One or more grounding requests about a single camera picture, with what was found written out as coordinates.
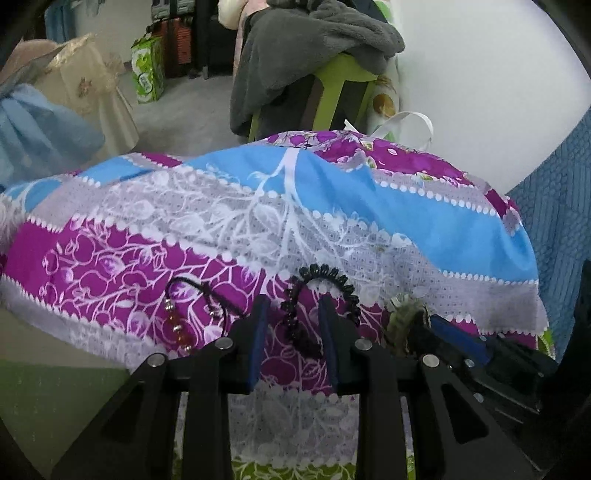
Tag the floral printed board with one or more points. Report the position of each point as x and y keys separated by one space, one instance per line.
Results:
x=385 y=92

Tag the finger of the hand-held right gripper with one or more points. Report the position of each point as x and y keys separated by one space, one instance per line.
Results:
x=422 y=332
x=457 y=337

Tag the green plastic stool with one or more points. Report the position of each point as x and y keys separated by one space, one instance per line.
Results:
x=341 y=69

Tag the blue quilted cushion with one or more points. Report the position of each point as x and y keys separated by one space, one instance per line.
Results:
x=558 y=230

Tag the silver suitcase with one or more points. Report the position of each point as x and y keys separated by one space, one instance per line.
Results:
x=173 y=8

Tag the blue cloth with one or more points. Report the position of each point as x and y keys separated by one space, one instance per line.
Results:
x=41 y=129

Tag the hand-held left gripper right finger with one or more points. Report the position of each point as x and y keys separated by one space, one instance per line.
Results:
x=328 y=346

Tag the cream fluffy blanket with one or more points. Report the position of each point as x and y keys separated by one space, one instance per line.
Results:
x=231 y=7

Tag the beige lace cloth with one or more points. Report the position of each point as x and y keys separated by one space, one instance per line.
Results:
x=83 y=83

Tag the green printed bag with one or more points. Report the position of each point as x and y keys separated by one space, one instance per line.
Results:
x=147 y=69

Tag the colourful printed blanket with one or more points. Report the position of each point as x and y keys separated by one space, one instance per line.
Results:
x=277 y=207

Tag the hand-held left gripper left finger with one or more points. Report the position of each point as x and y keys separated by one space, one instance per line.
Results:
x=253 y=350

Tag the grey fleece garment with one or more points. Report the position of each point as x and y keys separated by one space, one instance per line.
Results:
x=300 y=41

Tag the olive cardboard box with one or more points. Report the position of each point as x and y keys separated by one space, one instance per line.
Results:
x=55 y=401

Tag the black suitcase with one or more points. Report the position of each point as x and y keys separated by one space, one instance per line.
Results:
x=214 y=37

